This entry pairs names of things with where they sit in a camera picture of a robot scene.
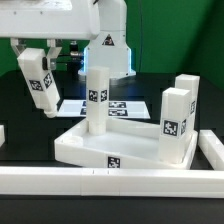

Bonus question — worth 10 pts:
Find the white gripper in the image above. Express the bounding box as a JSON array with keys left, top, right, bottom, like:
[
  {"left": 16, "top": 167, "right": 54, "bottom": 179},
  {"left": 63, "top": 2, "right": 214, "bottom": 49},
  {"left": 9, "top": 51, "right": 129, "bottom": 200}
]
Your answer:
[{"left": 0, "top": 0, "right": 100, "bottom": 70}]

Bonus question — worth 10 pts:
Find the white desk top panel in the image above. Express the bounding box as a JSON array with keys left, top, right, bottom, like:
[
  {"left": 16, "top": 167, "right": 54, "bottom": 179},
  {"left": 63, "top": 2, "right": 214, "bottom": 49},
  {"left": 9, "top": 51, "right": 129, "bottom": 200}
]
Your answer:
[{"left": 54, "top": 118, "right": 198, "bottom": 169}]

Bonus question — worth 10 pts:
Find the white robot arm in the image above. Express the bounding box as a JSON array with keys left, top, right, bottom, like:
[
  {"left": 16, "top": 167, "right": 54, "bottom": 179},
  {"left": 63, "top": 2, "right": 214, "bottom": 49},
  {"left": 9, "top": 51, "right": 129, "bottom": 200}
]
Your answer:
[{"left": 0, "top": 0, "right": 136, "bottom": 80}]

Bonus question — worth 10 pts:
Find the sheet with four tags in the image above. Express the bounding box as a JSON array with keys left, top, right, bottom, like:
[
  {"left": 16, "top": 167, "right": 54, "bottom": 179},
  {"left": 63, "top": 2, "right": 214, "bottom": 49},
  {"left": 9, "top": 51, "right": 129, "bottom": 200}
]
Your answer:
[{"left": 57, "top": 100, "right": 150, "bottom": 119}]

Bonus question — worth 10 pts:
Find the white U-shaped obstacle fence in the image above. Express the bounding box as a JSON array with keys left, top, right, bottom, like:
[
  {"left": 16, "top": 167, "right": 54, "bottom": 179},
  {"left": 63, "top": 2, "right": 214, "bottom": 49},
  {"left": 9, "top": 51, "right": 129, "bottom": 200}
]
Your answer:
[{"left": 0, "top": 125, "right": 224, "bottom": 199}]

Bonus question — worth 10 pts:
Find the black cable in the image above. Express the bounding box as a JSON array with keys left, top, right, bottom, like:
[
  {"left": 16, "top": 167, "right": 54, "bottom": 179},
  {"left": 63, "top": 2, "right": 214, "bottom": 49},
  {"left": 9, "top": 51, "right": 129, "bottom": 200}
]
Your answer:
[{"left": 54, "top": 39, "right": 84, "bottom": 72}]

